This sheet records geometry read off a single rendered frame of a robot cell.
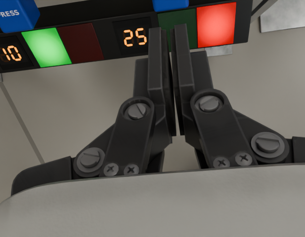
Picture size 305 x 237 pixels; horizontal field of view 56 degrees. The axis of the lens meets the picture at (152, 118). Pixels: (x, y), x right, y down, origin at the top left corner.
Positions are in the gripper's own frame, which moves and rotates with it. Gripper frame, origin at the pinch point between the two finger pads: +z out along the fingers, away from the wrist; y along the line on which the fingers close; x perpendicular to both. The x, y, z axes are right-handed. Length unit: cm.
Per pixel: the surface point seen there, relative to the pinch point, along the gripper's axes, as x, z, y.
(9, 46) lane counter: -3.9, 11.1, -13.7
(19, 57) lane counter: -5.2, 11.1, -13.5
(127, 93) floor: -53, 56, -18
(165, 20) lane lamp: -3.7, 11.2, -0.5
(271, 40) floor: -46, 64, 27
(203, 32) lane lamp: -5.2, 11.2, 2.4
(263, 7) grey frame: -14.6, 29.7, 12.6
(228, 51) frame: -46, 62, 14
